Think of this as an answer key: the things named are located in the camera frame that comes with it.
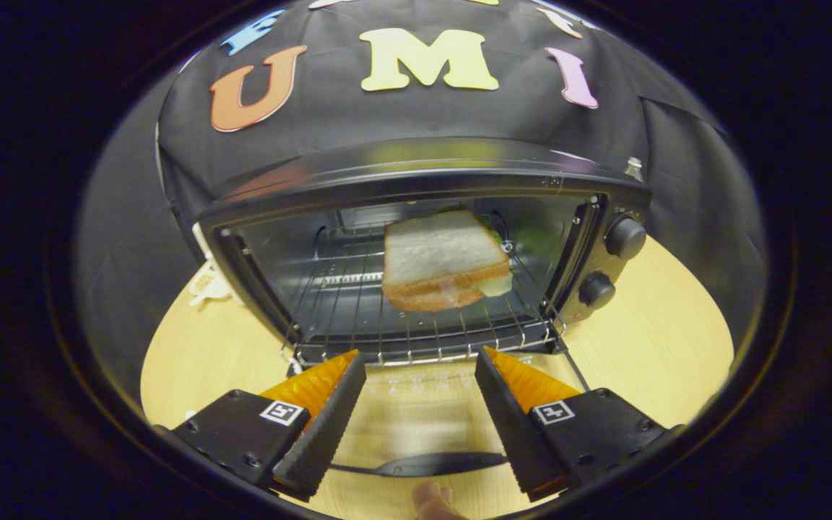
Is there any metal wire oven rack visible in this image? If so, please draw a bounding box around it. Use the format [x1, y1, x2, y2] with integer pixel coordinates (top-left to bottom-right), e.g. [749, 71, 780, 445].
[282, 224, 567, 365]

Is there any white pop-up toaster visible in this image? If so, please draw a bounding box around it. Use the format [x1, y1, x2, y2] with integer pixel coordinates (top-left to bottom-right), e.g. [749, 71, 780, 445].
[192, 222, 215, 261]

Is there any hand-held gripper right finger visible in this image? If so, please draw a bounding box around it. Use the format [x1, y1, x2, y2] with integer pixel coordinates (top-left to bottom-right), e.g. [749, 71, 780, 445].
[474, 346, 685, 503]

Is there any toast sandwich with lettuce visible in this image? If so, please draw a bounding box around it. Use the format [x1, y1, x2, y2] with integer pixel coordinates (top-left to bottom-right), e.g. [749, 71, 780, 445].
[381, 209, 514, 313]

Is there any black backdrop cloth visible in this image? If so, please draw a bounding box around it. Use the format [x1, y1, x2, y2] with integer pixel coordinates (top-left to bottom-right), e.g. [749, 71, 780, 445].
[77, 0, 767, 391]

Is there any black toaster oven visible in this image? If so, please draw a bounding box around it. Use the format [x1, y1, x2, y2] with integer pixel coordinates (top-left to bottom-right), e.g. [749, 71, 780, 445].
[196, 137, 654, 479]

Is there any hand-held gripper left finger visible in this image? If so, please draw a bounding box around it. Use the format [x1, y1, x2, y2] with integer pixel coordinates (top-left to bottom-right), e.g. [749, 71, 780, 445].
[170, 350, 367, 503]

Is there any small white snack dish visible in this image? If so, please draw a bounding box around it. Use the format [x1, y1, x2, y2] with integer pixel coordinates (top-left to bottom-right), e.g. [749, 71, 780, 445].
[188, 261, 233, 306]

